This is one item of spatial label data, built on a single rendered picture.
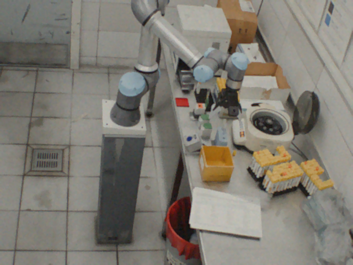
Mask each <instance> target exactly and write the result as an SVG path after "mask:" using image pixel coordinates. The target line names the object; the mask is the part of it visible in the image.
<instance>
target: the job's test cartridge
mask: <svg viewBox="0 0 353 265"><path fill-rule="evenodd" d="M205 110H206V107H205V104H204V103H197V104H196V105H195V114H205Z"/></svg>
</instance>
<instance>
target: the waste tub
mask: <svg viewBox="0 0 353 265"><path fill-rule="evenodd" d="M198 163H199V168H200V174H201V179H202V181H210V182H230V180H231V177H232V173H233V170H234V168H235V165H234V162H233V157H232V154H231V149H230V147H229V146H204V145H201V151H200V155H199V160H198Z"/></svg>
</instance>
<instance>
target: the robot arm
mask: <svg viewBox="0 0 353 265"><path fill-rule="evenodd" d="M169 2H170V0H131V10H132V12H133V14H134V16H135V18H136V19H137V20H138V22H139V23H140V24H141V33H140V45H139V52H138V60H137V61H136V62H135V63H134V67H133V72H131V73H129V72H128V73H126V74H124V75H122V76H121V78H120V82H119V89H118V92H117V98H116V102H115V104H114V105H113V107H112V108H111V110H110V119H111V121H112V122H113V123H115V124H117V125H120V126H124V127H125V128H131V127H132V126H135V125H137V124H138V123H139V122H140V120H141V111H140V103H141V99H142V97H143V96H144V95H145V93H146V92H148V91H149V90H150V89H151V88H152V87H154V86H155V85H156V84H157V82H158V81H159V79H160V78H161V71H160V69H158V64H157V63H156V54H157V45H158V40H159V38H160V39H161V41H162V42H164V43H165V44H166V45H167V46H168V47H169V48H170V49H172V50H173V51H174V52H175V53H176V54H177V55H178V57H179V58H181V59H182V60H183V61H184V62H185V63H186V64H187V65H188V66H189V67H190V68H191V69H192V70H193V71H194V72H193V76H194V77H195V79H196V80H197V81H199V82H200V83H206V82H207V81H208V80H210V79H211V78H212V77H213V75H214V74H215V73H216V72H218V70H219V69H220V70H223V71H226V72H228V73H227V77H225V80H226V83H225V88H222V89H221V94H220V101H218V102H217V103H216V104H213V105H212V107H211V112H210V114H209V119H212V118H213V116H214V115H216V114H217V113H218V112H220V111H221V107H223V108H225V109H226V108H228V115H229V117H237V118H238V121H241V120H242V106H241V104H240V103H239V101H238V93H237V91H239V90H240V88H241V86H242V84H243V81H244V76H245V72H246V70H247V67H248V61H249V59H248V57H247V56H246V55H245V54H243V53H238V52H236V53H234V54H233V55H229V54H227V53H224V52H223V51H220V50H218V49H214V48H212V47H209V48H208V49H206V51H205V53H204V55H203V54H202V53H201V52H200V51H199V50H198V49H197V48H196V47H194V46H192V45H191V44H190V43H189V42H188V41H187V39H186V38H185V37H184V36H183V35H181V34H180V33H179V32H178V31H177V30H176V29H175V28H174V27H173V26H172V25H171V24H169V23H168V22H167V21H166V20H165V19H164V15H165V7H166V5H167V4H168V3H169Z"/></svg>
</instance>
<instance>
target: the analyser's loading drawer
mask: <svg viewBox="0 0 353 265"><path fill-rule="evenodd" d="M178 72H179V77H180V81H181V89H187V90H194V87H195V84H193V83H192V76H191V71H190V69H189V66H187V65H178Z"/></svg>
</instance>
